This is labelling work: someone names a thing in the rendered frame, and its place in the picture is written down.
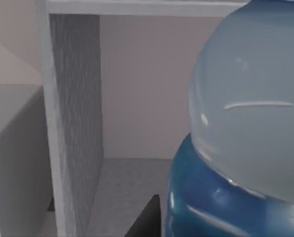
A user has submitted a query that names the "clear bottle with blue label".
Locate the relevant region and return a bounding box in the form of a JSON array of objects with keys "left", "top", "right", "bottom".
[{"left": 163, "top": 0, "right": 294, "bottom": 237}]

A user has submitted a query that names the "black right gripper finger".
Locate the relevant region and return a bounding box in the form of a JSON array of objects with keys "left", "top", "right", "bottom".
[{"left": 124, "top": 194, "right": 161, "bottom": 237}]

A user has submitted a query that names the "grey open cabinet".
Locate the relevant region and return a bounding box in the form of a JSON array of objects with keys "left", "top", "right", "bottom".
[{"left": 35, "top": 0, "right": 249, "bottom": 237}]

